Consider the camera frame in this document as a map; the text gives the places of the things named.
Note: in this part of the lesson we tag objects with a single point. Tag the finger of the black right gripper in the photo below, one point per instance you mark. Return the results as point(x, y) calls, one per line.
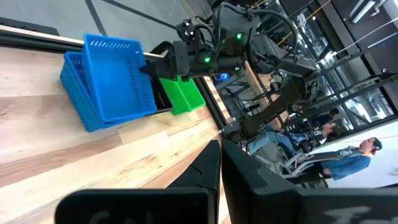
point(154, 69)

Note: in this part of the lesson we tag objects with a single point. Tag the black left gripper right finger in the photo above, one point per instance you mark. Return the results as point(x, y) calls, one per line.
point(280, 205)

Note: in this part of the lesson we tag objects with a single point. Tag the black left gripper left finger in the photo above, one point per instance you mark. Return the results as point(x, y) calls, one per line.
point(140, 207)

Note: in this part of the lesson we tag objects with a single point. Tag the black plastic basket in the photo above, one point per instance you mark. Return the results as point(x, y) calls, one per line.
point(160, 93)
point(165, 109)

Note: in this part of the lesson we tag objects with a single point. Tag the green plastic basket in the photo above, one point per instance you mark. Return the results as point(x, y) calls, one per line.
point(191, 93)
point(174, 104)

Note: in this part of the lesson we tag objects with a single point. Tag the blue plastic basket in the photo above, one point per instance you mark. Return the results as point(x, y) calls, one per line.
point(77, 105)
point(115, 81)
point(74, 66)

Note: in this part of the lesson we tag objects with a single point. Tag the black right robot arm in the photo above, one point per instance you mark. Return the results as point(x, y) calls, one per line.
point(270, 59)

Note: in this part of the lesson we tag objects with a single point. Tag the white chair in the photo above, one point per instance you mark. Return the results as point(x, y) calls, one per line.
point(295, 163)

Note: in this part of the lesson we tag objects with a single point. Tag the person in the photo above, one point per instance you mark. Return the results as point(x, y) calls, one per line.
point(273, 140)
point(351, 161)

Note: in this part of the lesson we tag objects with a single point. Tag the black aluminium table frame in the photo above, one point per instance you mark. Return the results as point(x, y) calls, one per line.
point(31, 42)

